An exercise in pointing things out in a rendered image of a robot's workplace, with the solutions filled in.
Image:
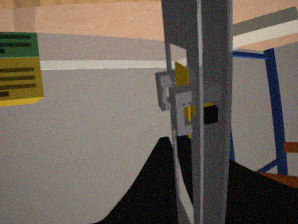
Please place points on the light brown wooden board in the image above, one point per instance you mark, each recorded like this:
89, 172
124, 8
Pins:
37, 3

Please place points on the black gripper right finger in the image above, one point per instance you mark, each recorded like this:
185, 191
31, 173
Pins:
251, 198

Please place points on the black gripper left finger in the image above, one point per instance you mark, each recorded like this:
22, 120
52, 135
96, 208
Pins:
152, 198

